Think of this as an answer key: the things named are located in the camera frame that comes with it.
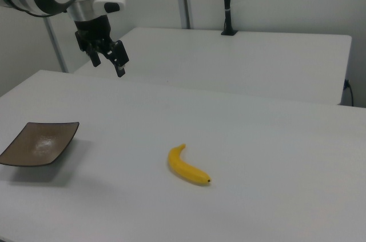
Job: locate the black stand pole with base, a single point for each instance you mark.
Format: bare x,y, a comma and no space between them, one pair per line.
228,1

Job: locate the white side table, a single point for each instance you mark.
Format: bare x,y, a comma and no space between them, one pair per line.
228,61

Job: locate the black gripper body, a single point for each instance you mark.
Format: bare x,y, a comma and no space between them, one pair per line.
93,30

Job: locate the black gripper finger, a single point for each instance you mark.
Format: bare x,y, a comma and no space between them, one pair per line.
119,56
95,57

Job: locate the brown square ceramic plate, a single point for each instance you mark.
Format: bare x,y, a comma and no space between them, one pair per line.
40,143

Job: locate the yellow banana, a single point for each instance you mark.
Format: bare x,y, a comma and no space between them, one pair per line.
183,166

